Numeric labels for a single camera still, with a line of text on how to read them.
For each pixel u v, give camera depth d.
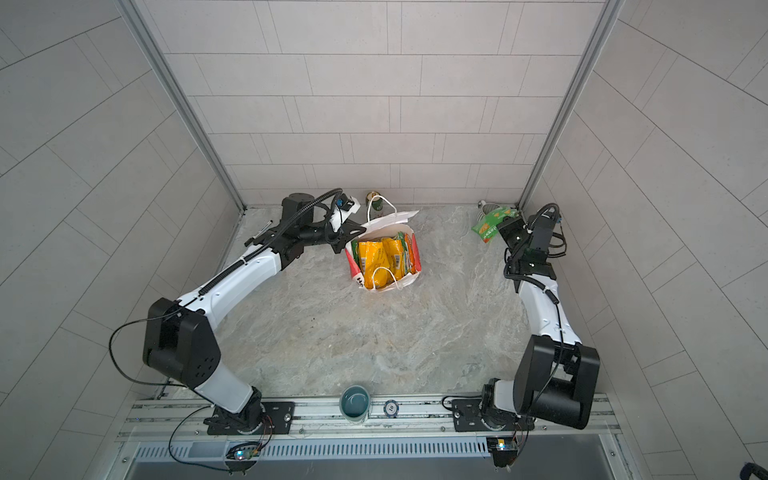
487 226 0.84
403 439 0.69
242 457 0.65
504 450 0.68
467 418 0.71
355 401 0.73
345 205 0.67
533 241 0.61
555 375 0.40
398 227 0.82
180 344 0.43
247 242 1.05
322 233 0.69
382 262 0.81
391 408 0.73
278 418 0.71
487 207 1.11
